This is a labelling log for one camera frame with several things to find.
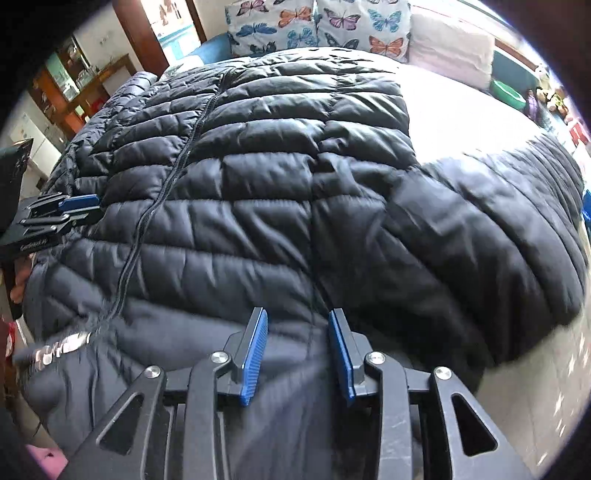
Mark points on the monkey plush toy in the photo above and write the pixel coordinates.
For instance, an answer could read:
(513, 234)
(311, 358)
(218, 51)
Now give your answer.
(553, 98)

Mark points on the black puffer down jacket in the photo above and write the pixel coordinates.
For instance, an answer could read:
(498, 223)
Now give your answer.
(291, 182)

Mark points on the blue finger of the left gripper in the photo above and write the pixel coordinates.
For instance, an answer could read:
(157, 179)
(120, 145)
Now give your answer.
(74, 203)
(83, 217)

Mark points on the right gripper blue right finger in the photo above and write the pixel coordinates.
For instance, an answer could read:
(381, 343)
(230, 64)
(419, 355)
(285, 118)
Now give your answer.
(459, 439)

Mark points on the left butterfly print pillow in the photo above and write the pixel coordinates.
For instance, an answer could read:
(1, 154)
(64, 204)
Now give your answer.
(260, 27)

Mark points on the person's left hand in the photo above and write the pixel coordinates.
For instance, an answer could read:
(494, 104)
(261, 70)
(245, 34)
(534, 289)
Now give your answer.
(23, 269)

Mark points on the green plastic bowl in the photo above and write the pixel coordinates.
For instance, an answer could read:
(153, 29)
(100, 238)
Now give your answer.
(507, 95)

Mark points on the blue bed sheet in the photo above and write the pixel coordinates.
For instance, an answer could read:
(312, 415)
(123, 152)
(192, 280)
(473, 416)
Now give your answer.
(214, 50)

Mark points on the white plain pillow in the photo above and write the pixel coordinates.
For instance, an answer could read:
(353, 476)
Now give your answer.
(451, 48)

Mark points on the brown wooden door frame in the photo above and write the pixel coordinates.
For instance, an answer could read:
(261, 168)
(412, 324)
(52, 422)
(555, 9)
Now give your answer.
(161, 33)

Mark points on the brown wooden shelf cabinet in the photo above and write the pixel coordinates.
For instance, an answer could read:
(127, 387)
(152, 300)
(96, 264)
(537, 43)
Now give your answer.
(58, 81)

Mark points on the brown wooden table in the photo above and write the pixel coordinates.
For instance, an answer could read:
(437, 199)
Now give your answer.
(94, 86)

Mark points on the right butterfly print pillow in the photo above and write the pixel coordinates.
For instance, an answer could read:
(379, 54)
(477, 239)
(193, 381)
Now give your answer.
(374, 26)

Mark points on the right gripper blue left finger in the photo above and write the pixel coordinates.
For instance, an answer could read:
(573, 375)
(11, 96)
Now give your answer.
(170, 425)

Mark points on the grey quilted star mattress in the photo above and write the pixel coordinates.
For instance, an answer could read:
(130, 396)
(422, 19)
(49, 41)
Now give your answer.
(538, 400)

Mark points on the white refrigerator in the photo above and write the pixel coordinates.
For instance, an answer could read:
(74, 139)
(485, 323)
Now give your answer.
(44, 155)

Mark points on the butterfly print pillow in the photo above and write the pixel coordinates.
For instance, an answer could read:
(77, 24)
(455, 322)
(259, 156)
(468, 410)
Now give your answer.
(260, 27)
(374, 26)

